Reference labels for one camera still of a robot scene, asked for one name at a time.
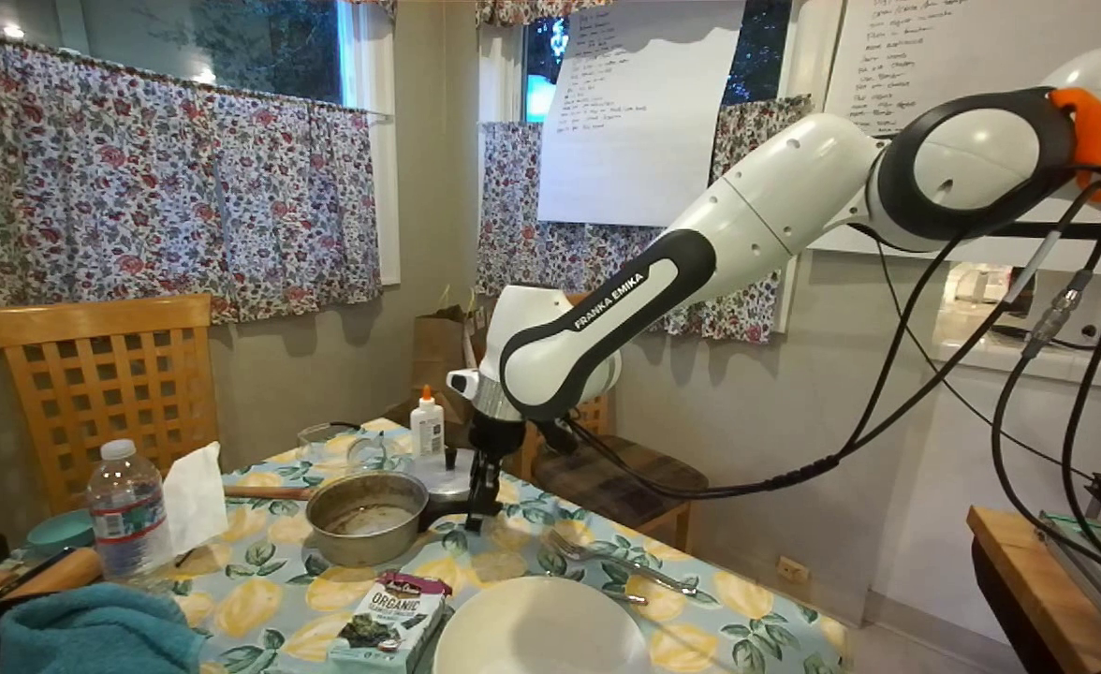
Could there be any teal towel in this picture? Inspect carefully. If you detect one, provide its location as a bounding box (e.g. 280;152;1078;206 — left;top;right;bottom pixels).
0;584;206;674

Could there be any dark snack packet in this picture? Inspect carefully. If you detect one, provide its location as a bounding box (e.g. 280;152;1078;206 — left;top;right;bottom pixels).
328;569;453;674

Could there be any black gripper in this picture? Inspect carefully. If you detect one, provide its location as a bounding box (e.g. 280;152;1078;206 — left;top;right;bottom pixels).
466;417;576;518

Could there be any white round plate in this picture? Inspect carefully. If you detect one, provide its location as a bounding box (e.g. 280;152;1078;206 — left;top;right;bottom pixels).
429;578;651;674

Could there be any floral curtain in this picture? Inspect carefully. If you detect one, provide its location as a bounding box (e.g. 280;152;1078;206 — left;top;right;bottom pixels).
0;39;380;323
475;92;811;343

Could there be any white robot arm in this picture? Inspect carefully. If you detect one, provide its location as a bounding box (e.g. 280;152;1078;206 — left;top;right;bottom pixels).
444;47;1101;513

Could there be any silver pot lid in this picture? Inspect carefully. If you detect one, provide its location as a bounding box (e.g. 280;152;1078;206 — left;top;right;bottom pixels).
410;449;473;499

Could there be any silver pot with handle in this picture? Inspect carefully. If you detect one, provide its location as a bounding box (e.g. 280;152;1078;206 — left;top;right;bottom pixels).
302;472;498;566

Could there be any white glue bottle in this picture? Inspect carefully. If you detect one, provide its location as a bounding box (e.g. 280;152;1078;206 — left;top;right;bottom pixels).
409;384;444;452

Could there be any wooden workbench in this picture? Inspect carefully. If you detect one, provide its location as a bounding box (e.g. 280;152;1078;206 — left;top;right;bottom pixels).
967;510;1101;674

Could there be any lemon pattern tablecloth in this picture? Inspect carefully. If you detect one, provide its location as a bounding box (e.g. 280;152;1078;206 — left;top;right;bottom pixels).
149;418;847;674

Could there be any floral curtain right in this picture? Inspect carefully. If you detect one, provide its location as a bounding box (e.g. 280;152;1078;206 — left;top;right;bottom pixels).
475;92;811;343

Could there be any wooden lattice chair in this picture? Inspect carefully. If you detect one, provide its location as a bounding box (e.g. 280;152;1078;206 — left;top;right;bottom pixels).
0;294;221;513

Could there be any white paper sheet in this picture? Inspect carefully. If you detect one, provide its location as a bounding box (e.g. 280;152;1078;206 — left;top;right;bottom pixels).
540;0;744;224

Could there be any wooden chair far side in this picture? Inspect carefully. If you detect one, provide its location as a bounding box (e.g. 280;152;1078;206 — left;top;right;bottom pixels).
481;287;712;555

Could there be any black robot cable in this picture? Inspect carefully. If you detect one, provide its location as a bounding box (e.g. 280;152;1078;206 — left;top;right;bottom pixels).
561;171;1101;593

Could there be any floral curtain left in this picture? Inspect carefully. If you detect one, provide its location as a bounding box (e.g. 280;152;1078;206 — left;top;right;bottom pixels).
0;39;380;323

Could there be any clear water bottle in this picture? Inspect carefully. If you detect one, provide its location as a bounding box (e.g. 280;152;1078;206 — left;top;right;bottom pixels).
86;438;166;579

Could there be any white paper napkin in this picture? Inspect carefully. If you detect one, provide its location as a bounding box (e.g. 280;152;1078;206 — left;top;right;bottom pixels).
161;440;228;555

